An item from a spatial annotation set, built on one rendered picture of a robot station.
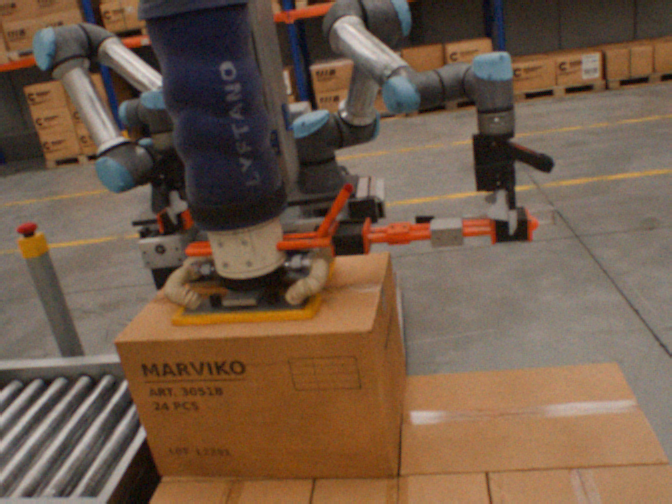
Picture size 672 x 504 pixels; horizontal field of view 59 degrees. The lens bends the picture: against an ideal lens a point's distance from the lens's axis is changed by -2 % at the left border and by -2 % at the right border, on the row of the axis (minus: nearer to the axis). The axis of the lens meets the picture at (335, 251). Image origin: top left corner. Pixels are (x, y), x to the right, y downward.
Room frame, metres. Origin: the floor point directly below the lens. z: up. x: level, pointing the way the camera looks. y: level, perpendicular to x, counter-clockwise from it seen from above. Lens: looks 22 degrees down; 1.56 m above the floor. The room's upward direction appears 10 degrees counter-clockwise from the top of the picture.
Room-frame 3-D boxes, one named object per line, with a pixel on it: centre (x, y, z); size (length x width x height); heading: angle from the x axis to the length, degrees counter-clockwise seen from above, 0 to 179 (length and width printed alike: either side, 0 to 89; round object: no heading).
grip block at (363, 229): (1.29, -0.04, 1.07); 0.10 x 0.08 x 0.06; 166
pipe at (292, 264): (1.35, 0.20, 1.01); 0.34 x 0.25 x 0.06; 76
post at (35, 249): (2.01, 1.04, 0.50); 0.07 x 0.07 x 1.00; 79
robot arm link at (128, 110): (1.75, 0.47, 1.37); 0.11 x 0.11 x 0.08; 47
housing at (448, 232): (1.23, -0.25, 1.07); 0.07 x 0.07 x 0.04; 76
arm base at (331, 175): (1.86, 0.01, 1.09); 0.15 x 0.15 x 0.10
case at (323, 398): (1.35, 0.20, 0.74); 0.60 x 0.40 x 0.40; 76
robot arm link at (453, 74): (1.30, -0.31, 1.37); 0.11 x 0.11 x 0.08; 19
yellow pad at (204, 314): (1.25, 0.22, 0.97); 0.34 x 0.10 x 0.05; 76
